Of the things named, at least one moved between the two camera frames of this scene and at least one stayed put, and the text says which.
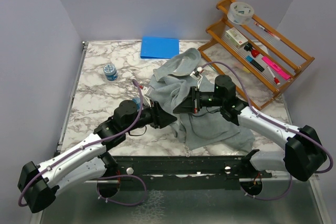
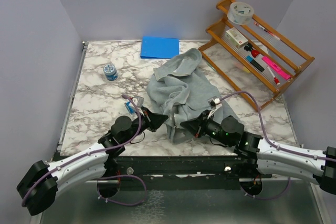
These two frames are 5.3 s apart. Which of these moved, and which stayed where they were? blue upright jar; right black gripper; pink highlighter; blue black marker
Moved: right black gripper
Stayed: blue upright jar; pink highlighter; blue black marker
